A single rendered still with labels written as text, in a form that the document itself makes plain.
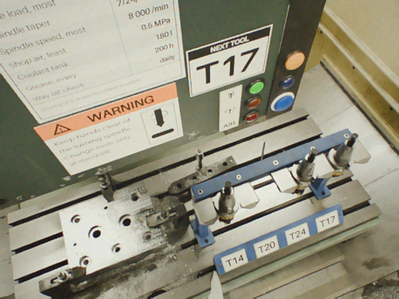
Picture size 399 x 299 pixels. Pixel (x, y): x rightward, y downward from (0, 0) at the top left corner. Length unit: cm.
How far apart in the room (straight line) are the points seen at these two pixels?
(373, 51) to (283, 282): 90
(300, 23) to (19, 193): 39
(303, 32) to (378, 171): 112
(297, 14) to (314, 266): 108
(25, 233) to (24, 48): 106
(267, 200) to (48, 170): 90
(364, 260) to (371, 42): 80
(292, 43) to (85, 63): 23
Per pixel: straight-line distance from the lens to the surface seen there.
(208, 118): 46
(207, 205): 86
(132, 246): 109
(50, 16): 31
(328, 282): 138
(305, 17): 41
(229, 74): 41
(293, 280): 132
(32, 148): 42
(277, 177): 91
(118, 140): 43
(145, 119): 41
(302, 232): 117
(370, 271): 144
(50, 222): 131
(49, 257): 127
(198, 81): 39
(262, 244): 112
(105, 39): 32
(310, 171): 89
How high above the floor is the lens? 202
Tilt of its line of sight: 58 degrees down
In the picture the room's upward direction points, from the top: 5 degrees counter-clockwise
